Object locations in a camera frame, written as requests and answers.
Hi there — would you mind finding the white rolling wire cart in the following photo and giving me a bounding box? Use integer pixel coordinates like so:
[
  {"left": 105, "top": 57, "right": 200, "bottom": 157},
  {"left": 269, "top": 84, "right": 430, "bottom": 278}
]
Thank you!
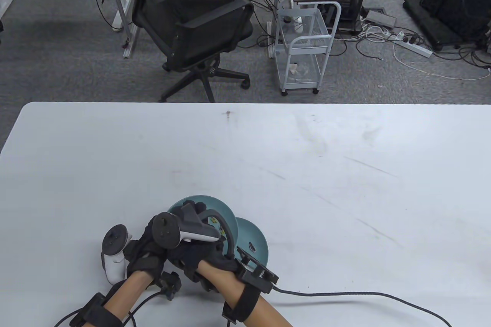
[{"left": 273, "top": 0, "right": 342, "bottom": 96}]

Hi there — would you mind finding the person's left hand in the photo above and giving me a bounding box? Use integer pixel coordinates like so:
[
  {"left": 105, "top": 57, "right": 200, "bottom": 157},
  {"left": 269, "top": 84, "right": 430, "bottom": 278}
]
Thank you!
[{"left": 124, "top": 216, "right": 169, "bottom": 285}]

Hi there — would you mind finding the person's right hand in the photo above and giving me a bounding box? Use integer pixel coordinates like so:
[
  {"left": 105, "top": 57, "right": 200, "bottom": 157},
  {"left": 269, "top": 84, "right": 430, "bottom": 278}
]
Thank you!
[{"left": 167, "top": 202, "right": 240, "bottom": 293}]

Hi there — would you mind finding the black forearm strap box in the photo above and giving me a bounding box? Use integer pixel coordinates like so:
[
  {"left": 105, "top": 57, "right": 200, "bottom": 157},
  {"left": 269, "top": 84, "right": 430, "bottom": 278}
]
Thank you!
[{"left": 69, "top": 292, "right": 125, "bottom": 327}]

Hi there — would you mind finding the white floor cable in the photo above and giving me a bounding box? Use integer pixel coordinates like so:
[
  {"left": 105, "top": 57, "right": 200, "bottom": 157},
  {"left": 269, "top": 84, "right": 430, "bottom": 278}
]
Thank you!
[{"left": 392, "top": 41, "right": 491, "bottom": 81}]

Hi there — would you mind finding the black office chair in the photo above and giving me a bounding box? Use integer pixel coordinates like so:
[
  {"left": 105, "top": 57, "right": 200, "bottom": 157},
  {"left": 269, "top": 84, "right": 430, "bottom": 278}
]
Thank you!
[{"left": 124, "top": 0, "right": 254, "bottom": 103}]

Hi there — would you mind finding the person's left forearm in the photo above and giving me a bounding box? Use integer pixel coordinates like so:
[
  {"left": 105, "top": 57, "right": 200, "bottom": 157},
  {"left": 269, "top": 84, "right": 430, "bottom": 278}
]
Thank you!
[{"left": 104, "top": 270, "right": 152, "bottom": 320}]

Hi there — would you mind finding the white desk foot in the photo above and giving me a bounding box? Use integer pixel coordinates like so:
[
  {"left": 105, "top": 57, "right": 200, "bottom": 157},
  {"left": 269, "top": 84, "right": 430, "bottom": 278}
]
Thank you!
[{"left": 0, "top": 0, "right": 20, "bottom": 21}]

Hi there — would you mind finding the teal round plate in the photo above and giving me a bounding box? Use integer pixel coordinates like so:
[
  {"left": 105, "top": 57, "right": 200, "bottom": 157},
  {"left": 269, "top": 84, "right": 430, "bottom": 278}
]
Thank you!
[
  {"left": 230, "top": 217, "right": 269, "bottom": 266},
  {"left": 168, "top": 196, "right": 238, "bottom": 258}
]

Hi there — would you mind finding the thick black braided cable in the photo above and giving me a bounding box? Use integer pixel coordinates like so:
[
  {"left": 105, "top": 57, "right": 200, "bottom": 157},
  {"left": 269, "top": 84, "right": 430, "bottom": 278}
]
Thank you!
[{"left": 270, "top": 285, "right": 453, "bottom": 327}]

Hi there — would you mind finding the black caged forearm device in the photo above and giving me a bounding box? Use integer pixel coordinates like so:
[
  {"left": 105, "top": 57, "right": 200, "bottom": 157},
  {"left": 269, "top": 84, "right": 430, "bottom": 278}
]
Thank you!
[{"left": 235, "top": 246, "right": 279, "bottom": 295}]

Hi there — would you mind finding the grey white hand controller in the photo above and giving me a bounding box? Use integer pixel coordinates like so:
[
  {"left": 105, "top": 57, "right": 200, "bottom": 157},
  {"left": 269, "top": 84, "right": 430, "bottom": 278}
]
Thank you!
[
  {"left": 101, "top": 224, "right": 134, "bottom": 283},
  {"left": 152, "top": 203, "right": 235, "bottom": 260}
]

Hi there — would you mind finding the aluminium profile bar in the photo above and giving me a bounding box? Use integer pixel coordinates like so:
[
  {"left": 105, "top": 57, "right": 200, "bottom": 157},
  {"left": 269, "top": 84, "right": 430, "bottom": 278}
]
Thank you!
[{"left": 122, "top": 24, "right": 139, "bottom": 59}]

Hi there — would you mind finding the grey power adapter box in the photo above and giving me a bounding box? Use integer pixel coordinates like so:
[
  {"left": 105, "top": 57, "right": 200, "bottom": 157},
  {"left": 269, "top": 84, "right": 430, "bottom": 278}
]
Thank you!
[{"left": 365, "top": 10, "right": 397, "bottom": 28}]

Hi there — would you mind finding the white power strip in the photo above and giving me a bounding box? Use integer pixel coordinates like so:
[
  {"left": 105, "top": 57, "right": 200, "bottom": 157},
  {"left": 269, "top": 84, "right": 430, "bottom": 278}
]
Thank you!
[{"left": 391, "top": 31, "right": 434, "bottom": 58}]

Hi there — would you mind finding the person's right forearm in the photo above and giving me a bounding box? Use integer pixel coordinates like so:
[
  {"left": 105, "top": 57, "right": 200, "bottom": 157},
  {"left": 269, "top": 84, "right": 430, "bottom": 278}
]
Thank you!
[{"left": 198, "top": 260, "right": 294, "bottom": 327}]

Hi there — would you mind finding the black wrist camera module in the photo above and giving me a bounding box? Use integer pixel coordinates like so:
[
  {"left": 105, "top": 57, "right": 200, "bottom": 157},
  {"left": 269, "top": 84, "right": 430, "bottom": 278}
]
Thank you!
[{"left": 159, "top": 271, "right": 182, "bottom": 301}]

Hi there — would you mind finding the black elastic forearm band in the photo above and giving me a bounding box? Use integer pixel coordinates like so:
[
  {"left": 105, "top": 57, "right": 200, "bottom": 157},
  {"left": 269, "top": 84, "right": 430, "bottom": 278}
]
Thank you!
[{"left": 222, "top": 287, "right": 260, "bottom": 323}]

